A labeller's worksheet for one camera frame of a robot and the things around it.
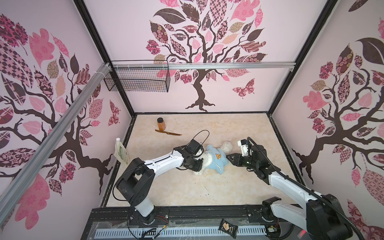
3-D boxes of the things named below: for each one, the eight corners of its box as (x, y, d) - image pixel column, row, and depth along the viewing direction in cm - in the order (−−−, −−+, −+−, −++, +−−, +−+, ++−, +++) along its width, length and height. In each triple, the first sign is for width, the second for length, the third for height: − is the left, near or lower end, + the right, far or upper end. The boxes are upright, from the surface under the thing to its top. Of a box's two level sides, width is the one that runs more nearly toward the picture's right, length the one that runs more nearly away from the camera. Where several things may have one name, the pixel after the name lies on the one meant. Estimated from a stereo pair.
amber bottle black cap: (159, 131, 112) (156, 121, 104) (160, 126, 115) (157, 117, 106) (164, 131, 112) (162, 121, 104) (165, 126, 115) (163, 117, 106)
